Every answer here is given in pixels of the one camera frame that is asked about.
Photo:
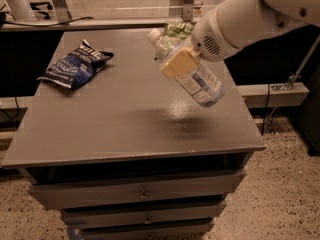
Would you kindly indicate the white pipe top left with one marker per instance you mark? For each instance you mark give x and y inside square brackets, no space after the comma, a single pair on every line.
[21,10]

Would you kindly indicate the middle grey drawer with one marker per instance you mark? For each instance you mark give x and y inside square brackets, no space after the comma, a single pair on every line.
[144,215]

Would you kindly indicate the grey metal railing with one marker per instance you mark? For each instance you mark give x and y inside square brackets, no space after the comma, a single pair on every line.
[87,23]

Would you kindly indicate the green chip bag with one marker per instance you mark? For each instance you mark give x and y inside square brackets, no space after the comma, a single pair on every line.
[178,30]

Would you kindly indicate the dark blue chip bag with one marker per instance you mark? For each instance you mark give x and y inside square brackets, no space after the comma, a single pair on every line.
[76,68]

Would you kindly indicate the top grey drawer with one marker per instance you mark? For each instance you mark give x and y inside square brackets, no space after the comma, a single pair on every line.
[137,189]

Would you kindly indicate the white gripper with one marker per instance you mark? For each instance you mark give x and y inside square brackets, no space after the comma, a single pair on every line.
[207,36]

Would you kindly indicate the grey drawer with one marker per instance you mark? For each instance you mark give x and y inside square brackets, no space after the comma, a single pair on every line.
[144,215]
[137,189]
[148,232]

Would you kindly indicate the bottom grey drawer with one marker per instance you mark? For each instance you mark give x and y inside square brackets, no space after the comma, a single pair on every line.
[148,232]

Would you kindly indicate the blue label plastic water bottle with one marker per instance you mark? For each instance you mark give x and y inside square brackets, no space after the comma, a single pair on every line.
[201,84]

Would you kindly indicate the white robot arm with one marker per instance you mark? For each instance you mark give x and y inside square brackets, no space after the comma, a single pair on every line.
[235,24]

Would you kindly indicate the grey drawer cabinet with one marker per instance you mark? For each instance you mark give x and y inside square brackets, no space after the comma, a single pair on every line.
[129,121]

